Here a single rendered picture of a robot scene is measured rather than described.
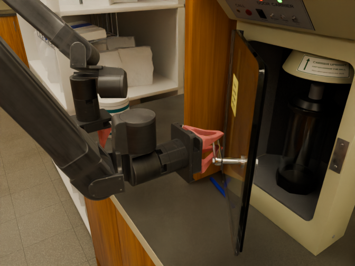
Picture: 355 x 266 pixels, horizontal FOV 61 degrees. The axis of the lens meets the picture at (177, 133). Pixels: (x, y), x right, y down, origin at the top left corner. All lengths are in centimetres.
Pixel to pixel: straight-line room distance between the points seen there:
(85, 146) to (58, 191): 209
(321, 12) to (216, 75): 36
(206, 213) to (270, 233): 17
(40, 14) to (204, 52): 39
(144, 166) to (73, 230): 171
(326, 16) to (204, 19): 31
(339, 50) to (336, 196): 28
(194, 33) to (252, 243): 51
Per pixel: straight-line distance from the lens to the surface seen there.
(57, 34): 74
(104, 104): 112
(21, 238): 226
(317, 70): 65
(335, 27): 55
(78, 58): 71
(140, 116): 47
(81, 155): 46
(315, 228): 75
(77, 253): 204
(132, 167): 49
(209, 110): 83
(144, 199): 86
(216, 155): 55
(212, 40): 77
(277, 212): 80
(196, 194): 88
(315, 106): 71
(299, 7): 55
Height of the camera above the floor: 150
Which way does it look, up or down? 28 degrees down
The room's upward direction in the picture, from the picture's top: straight up
